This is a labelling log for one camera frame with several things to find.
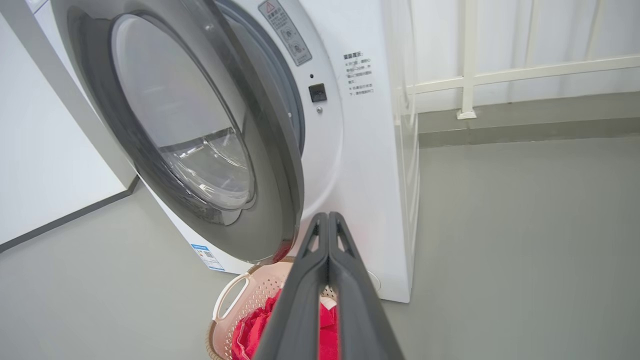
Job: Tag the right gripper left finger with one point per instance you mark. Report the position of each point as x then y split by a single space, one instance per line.
300 300

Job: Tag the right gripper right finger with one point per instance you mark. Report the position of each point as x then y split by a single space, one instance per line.
357 310

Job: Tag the red and white garment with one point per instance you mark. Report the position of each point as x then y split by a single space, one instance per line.
255 330

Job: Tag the round black washer door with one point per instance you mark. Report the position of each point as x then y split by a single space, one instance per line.
272 200

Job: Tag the cream laundry basket brown rim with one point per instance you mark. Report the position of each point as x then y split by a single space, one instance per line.
260 290

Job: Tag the white front-load washing machine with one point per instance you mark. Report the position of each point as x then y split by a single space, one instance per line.
370 200

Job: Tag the white metal railing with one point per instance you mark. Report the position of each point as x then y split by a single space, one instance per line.
469 75

